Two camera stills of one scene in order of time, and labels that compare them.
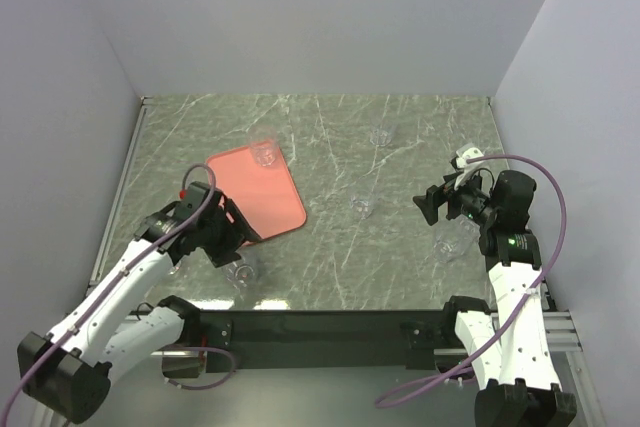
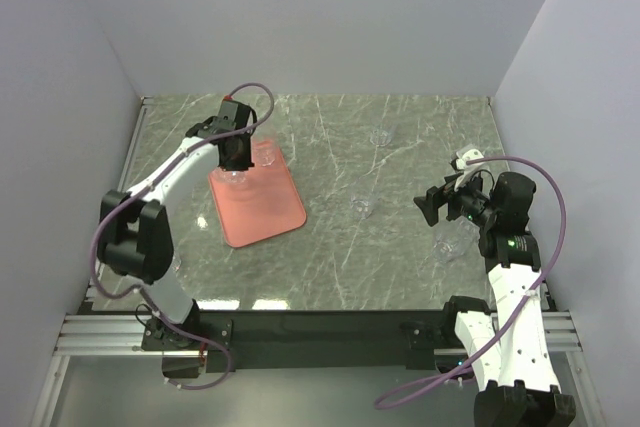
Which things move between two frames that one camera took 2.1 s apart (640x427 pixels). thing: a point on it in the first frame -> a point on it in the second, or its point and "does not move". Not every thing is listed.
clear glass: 239,275 -> 231,177
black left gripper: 238,232 -> 246,161
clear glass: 456,238 does not move
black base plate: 324,339 does not move
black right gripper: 438,195 does not move
